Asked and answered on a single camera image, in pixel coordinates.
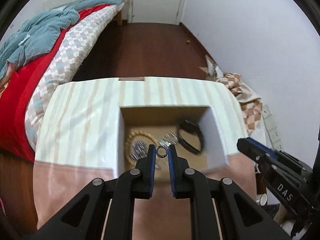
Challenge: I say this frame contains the dark chunky chain bracelet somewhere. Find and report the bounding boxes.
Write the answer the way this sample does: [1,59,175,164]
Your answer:
[129,141,149,161]

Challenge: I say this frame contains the small dark metal ring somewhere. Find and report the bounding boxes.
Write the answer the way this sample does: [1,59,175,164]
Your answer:
[156,146,169,158]

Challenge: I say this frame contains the silver chain necklace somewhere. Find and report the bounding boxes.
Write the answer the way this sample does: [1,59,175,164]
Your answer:
[157,132,179,147]

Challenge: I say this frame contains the wooden bead bracelet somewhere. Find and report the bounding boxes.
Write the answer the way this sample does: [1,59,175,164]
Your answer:
[124,130,161,167]

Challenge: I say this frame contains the black smart band watch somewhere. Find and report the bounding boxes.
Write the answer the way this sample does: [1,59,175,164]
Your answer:
[176,120,204,155]

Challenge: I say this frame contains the white cardboard box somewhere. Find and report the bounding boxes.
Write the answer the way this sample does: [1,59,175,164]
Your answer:
[114,106,228,176]

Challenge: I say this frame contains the brown checkered cloth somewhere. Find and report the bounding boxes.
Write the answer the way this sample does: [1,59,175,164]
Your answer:
[216,73,263,135]

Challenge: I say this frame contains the striped and pink tablecloth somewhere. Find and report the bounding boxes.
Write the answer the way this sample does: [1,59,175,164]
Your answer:
[33,77,257,226]

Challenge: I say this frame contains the torn cardboard pieces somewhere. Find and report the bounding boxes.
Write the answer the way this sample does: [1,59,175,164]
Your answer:
[199,55,224,81]

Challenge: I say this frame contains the red bed blanket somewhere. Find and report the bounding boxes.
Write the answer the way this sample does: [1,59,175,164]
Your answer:
[0,3,111,163]

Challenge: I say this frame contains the white door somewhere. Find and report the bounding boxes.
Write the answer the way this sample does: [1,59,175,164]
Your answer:
[127,0,185,25]

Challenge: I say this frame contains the teal fleece blanket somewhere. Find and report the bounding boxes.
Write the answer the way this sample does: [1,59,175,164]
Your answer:
[1,0,124,79]

